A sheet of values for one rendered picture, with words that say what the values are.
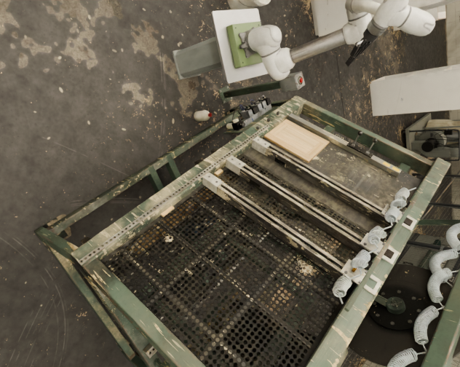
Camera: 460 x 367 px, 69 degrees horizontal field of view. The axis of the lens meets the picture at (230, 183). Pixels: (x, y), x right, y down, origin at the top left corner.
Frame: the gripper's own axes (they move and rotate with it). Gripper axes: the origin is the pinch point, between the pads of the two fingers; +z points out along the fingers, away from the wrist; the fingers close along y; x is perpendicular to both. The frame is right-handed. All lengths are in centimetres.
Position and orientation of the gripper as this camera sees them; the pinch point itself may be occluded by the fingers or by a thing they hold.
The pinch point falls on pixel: (351, 60)
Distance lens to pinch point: 214.4
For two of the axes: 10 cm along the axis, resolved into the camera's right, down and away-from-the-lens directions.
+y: 8.2, -3.7, 4.4
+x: -5.1, -8.2, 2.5
